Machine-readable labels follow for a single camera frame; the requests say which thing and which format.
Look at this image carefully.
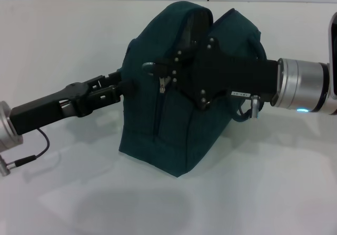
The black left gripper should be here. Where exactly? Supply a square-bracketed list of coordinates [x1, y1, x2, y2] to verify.
[9, 71, 138, 136]

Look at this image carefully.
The right gripper thin cable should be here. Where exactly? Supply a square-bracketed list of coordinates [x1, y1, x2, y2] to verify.
[236, 94, 264, 123]

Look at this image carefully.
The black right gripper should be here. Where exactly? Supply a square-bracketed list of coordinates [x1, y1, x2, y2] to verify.
[154, 36, 280, 112]

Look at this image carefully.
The dark blue insulated bag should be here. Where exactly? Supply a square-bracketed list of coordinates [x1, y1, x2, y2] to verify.
[118, 1, 270, 180]

